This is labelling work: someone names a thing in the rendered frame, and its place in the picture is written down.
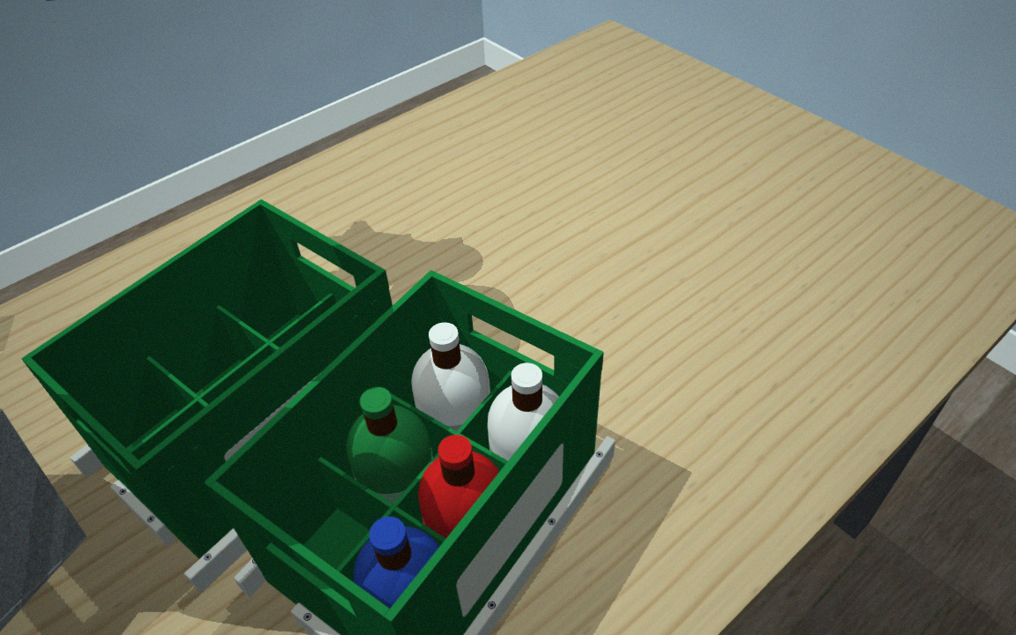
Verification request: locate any blue bottle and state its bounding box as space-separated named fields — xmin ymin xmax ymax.
xmin=353 ymin=517 xmax=440 ymax=608

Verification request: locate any white bottle with grey band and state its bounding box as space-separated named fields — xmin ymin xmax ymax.
xmin=488 ymin=363 xmax=559 ymax=460

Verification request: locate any green plastic bottle crate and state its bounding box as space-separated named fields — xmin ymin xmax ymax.
xmin=204 ymin=270 xmax=604 ymax=635
xmin=21 ymin=199 xmax=392 ymax=559

